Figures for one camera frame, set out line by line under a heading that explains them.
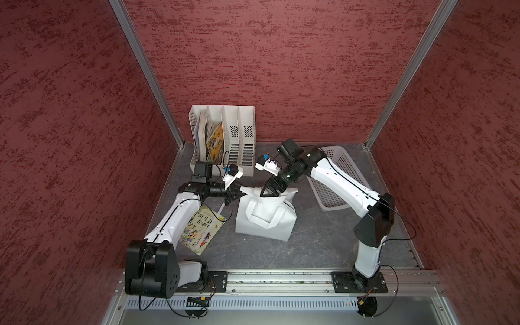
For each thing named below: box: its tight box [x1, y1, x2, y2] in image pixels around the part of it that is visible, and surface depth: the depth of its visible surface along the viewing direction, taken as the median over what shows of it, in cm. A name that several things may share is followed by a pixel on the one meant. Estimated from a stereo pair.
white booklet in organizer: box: [194, 107, 207, 162], surface depth 99 cm
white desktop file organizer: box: [188, 104, 256, 177], surface depth 105 cm
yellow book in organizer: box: [206, 123, 225, 165], surface depth 102 cm
